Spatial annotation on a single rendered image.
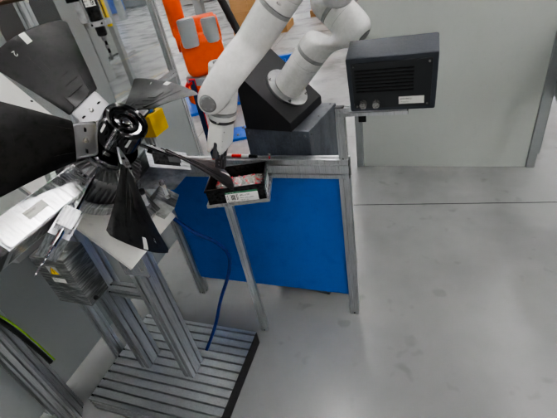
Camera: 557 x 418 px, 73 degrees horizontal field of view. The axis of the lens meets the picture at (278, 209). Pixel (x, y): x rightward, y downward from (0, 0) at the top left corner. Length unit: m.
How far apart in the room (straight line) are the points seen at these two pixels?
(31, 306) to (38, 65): 1.06
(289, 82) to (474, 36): 1.48
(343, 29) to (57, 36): 0.86
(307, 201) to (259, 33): 0.78
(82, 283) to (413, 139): 2.34
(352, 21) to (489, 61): 1.53
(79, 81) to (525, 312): 1.98
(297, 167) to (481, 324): 1.11
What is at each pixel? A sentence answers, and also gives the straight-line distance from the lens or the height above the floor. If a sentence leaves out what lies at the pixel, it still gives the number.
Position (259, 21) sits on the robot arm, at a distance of 0.99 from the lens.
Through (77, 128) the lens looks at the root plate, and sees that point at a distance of 1.09.
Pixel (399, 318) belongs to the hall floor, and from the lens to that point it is 1.96.
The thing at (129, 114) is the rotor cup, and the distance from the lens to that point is 1.13.
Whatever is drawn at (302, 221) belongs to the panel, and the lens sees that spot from 1.64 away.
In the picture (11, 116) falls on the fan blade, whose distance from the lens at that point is 1.03.
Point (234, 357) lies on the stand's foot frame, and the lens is 1.82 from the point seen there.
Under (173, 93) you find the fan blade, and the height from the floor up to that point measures 1.20.
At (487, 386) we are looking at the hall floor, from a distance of 1.83.
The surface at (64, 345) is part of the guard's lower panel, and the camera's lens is 2.09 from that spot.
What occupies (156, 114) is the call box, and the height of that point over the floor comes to 1.06.
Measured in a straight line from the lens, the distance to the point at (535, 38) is 2.82.
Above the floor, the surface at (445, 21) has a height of 1.00.
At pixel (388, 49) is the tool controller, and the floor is 1.24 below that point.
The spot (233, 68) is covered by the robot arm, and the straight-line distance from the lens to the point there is 0.99.
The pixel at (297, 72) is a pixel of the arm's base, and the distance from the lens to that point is 1.53.
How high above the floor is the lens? 1.53
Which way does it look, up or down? 34 degrees down
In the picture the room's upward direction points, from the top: 12 degrees counter-clockwise
